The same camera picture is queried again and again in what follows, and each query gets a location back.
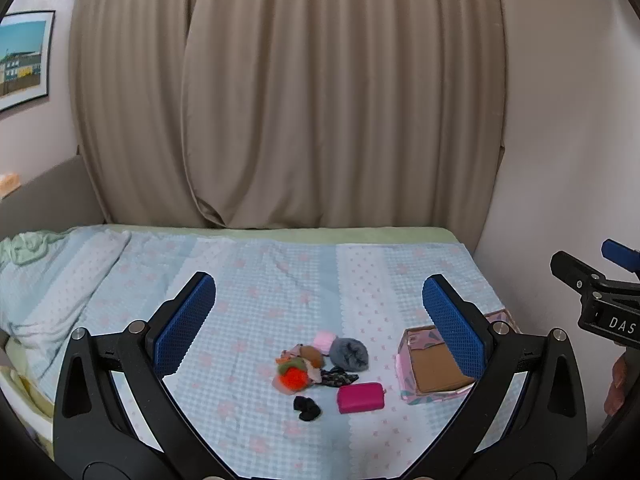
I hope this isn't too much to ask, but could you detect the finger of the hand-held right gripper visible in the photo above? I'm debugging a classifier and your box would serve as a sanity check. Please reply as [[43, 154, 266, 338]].
[[550, 251, 607, 302], [601, 239, 640, 279]]

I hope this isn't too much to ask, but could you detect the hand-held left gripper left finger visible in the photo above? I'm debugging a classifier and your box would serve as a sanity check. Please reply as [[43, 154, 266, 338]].
[[52, 271, 237, 480]]

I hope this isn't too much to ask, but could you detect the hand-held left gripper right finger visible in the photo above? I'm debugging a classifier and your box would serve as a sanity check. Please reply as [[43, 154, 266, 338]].
[[400, 273, 588, 480]]

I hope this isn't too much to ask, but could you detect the pink patterned cardboard box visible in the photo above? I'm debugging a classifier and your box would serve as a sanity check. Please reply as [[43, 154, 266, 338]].
[[394, 309, 511, 405]]

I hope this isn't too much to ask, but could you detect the grey sock roll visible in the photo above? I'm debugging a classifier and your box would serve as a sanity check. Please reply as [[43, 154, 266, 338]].
[[328, 337, 370, 372]]

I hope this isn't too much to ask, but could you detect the magenta pouch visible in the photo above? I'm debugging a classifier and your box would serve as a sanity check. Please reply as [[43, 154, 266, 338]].
[[336, 382, 386, 415]]

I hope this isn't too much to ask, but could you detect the orange pompom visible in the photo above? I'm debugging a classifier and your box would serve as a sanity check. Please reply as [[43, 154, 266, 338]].
[[272, 367, 311, 395]]

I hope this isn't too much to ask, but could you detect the dark patterned cloth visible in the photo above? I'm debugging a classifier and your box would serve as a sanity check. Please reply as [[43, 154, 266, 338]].
[[317, 366, 360, 389]]

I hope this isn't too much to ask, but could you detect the beige pink cloth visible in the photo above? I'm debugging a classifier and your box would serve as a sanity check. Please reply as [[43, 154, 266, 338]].
[[276, 343, 324, 387]]

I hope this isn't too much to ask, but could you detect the black sock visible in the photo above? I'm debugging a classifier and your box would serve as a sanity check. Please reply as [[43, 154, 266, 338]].
[[293, 395, 322, 422]]

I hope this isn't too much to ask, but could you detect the person's right hand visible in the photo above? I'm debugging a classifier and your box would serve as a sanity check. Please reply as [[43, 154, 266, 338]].
[[603, 350, 632, 417]]

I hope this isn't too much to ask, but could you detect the light blue checked blanket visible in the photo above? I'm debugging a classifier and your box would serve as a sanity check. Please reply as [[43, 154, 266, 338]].
[[0, 227, 522, 480]]

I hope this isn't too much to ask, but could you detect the light green bed sheet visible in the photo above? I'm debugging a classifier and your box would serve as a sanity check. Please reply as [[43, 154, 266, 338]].
[[0, 223, 465, 461]]

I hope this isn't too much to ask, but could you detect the green crumpled cloth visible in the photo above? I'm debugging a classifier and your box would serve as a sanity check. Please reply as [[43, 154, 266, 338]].
[[0, 230, 68, 267]]

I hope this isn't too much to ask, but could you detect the grey beige headboard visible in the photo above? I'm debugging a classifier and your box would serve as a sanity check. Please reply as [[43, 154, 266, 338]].
[[0, 154, 109, 239]]

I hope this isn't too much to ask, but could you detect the beige curtain panel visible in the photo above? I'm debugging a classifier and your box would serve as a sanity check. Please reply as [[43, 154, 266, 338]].
[[70, 0, 210, 227], [181, 0, 507, 232]]

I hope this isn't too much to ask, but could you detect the framed wall picture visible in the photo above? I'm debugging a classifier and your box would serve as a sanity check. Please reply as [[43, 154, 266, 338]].
[[0, 10, 56, 114]]

